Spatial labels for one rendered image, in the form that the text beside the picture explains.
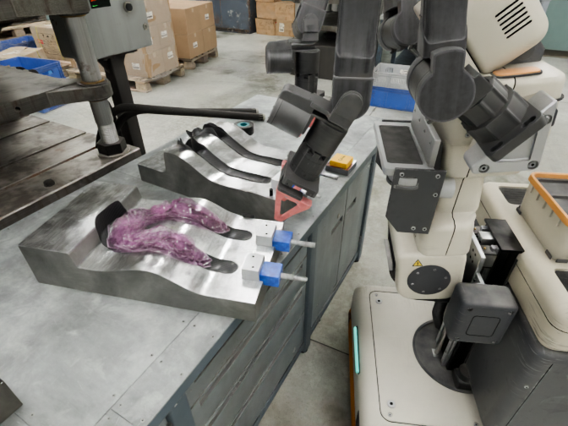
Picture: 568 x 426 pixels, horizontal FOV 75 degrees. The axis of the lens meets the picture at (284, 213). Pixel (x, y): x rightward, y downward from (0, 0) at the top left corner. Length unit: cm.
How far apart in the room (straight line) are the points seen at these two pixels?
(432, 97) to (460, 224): 41
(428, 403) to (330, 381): 44
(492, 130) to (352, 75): 22
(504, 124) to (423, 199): 25
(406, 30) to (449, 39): 40
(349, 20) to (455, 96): 18
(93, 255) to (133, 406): 33
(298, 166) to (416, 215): 32
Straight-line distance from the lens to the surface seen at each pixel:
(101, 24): 158
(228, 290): 75
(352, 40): 57
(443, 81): 57
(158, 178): 119
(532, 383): 111
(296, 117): 60
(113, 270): 82
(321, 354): 168
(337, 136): 61
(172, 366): 74
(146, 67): 483
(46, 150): 165
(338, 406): 158
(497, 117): 63
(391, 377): 134
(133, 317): 83
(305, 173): 64
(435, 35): 58
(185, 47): 559
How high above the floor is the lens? 141
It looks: 36 degrees down
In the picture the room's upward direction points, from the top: straight up
